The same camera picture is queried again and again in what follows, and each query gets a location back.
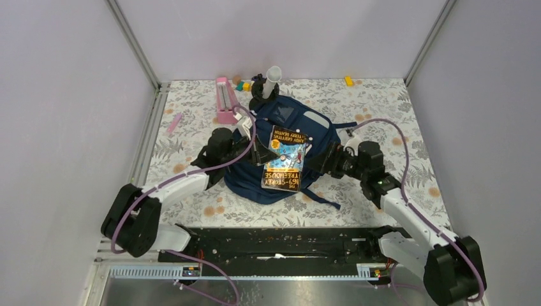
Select treehouse paperback book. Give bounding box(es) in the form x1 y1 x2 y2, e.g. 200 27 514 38
262 126 308 192

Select white cylinder on stand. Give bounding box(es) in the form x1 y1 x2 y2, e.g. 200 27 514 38
262 66 282 99

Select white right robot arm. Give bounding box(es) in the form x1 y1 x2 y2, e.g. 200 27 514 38
305 141 487 305

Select purple block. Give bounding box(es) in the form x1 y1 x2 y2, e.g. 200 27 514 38
251 74 265 82

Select pink highlighter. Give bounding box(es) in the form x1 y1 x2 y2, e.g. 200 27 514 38
166 112 183 135

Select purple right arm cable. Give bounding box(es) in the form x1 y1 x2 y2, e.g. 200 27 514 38
350 119 486 306

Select navy blue backpack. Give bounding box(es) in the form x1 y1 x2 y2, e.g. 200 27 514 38
224 96 357 209

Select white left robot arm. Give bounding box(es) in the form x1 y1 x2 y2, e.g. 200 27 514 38
100 128 278 262

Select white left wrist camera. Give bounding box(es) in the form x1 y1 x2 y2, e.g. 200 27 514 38
234 113 253 140

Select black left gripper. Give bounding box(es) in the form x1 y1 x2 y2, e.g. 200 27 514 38
222 133 279 167

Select black round stand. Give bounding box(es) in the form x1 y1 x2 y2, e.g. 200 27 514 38
249 78 279 111

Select pink rack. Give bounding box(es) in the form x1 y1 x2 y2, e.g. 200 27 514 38
216 77 239 124

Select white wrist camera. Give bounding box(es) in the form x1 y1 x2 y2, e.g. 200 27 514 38
343 129 362 156
234 113 253 140

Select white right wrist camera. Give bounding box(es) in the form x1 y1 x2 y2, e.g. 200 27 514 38
343 129 362 156

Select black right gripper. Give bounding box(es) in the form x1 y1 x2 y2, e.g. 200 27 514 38
304 142 367 182

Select brown round block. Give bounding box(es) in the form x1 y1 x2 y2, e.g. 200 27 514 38
232 75 242 85

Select yellow block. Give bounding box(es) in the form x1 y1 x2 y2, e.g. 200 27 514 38
344 76 355 87

